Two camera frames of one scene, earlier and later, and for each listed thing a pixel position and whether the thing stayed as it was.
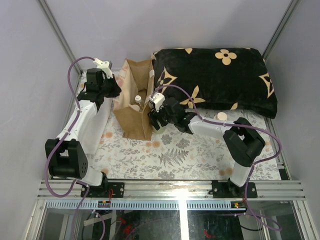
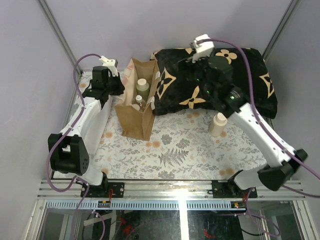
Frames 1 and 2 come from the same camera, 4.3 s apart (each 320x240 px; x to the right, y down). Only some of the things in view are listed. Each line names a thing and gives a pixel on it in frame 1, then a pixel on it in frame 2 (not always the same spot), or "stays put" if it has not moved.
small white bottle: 135,107 stays put
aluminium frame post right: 285,19 stays put
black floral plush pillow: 226,78 stays put
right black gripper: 154,116 → 186,64
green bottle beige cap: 161,130 → 142,88
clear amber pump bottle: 140,103 stays put
